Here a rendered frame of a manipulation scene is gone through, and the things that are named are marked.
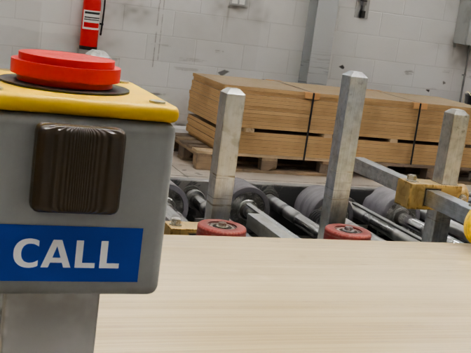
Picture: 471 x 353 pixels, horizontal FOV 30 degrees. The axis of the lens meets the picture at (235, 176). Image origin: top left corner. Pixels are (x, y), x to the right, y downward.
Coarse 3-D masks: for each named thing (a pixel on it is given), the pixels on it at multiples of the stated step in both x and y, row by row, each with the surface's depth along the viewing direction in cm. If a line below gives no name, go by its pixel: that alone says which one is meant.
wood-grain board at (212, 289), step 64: (192, 256) 125; (256, 256) 129; (320, 256) 133; (384, 256) 138; (448, 256) 143; (128, 320) 97; (192, 320) 100; (256, 320) 103; (320, 320) 106; (384, 320) 109; (448, 320) 112
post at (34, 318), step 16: (16, 304) 32; (32, 304) 32; (48, 304) 32; (64, 304) 33; (80, 304) 33; (96, 304) 33; (16, 320) 32; (32, 320) 32; (48, 320) 33; (64, 320) 33; (80, 320) 33; (96, 320) 33; (0, 336) 32; (16, 336) 32; (32, 336) 32; (48, 336) 33; (64, 336) 33; (80, 336) 33; (0, 352) 32; (16, 352) 32; (32, 352) 33; (48, 352) 33; (64, 352) 33; (80, 352) 33
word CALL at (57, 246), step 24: (0, 240) 29; (24, 240) 30; (48, 240) 30; (72, 240) 30; (96, 240) 31; (120, 240) 31; (0, 264) 30; (24, 264) 30; (48, 264) 30; (72, 264) 30; (96, 264) 31; (120, 264) 31
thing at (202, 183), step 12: (180, 180) 206; (192, 180) 207; (204, 180) 208; (204, 192) 209; (276, 192) 216; (288, 192) 217; (300, 192) 218; (360, 192) 224; (372, 192) 225; (288, 204) 217; (360, 204) 224; (192, 216) 209; (204, 216) 210; (276, 216) 217; (288, 228) 219; (300, 228) 220; (372, 228) 227
